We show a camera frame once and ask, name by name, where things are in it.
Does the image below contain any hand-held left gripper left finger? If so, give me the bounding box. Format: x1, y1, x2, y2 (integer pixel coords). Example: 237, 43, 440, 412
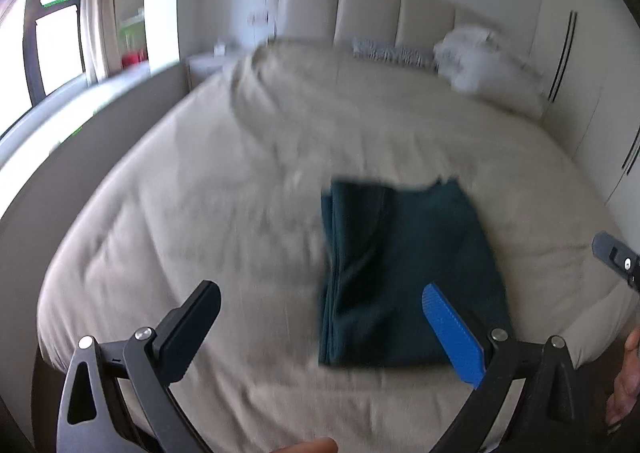
56, 280, 222, 453

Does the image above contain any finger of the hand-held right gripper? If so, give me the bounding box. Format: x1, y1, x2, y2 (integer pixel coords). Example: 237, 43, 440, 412
591, 231, 640, 291

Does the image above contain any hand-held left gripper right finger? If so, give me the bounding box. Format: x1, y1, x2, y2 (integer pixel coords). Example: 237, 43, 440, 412
422, 283, 593, 453

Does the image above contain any teal knit garment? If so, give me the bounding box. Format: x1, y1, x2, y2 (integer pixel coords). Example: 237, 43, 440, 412
317, 176, 513, 369

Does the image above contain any person's right hand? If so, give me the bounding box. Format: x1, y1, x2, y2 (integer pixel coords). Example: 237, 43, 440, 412
606, 328, 640, 426

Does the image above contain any person's left hand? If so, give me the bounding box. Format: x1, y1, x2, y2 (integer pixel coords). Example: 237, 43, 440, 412
280, 437, 340, 453

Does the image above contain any bed with beige sheet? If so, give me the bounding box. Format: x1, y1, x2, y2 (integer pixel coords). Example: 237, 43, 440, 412
35, 38, 640, 453

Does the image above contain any white wardrobe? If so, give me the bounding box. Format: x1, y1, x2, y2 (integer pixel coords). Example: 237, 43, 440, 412
530, 0, 640, 204

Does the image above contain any white pillow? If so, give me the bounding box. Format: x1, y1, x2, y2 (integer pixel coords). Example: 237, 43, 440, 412
432, 25, 548, 118

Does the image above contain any white nightstand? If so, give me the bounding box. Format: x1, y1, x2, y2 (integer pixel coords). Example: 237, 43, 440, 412
186, 50, 251, 91

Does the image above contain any zebra print pillow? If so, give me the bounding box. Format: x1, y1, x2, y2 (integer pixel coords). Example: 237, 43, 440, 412
352, 37, 441, 68

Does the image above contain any dark framed window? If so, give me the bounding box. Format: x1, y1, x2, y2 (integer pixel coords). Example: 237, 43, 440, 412
0, 0, 86, 134

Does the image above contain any beige curtain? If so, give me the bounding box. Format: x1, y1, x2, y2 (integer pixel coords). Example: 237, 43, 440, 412
80, 0, 121, 84

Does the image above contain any beige padded headboard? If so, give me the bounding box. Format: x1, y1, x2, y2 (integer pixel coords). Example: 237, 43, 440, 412
265, 0, 506, 48

